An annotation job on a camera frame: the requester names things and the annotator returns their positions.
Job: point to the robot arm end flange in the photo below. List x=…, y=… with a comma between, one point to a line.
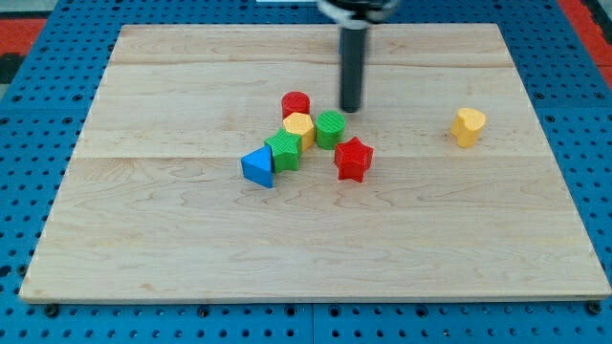
x=358, y=14

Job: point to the green star block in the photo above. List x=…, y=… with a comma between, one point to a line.
x=286, y=150

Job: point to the red star block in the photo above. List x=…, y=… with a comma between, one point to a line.
x=353, y=158

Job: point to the blue triangle block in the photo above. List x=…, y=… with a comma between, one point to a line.
x=257, y=166

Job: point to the yellow hexagon block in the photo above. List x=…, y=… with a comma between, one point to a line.
x=302, y=125

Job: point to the green cylinder block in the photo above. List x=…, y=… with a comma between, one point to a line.
x=330, y=127

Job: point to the red cylinder block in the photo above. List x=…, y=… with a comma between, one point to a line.
x=295, y=102

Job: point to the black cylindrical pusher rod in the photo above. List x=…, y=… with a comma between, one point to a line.
x=352, y=52

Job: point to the wooden board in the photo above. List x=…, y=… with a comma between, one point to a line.
x=154, y=209

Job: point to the yellow heart block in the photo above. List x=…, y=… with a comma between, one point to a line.
x=467, y=126

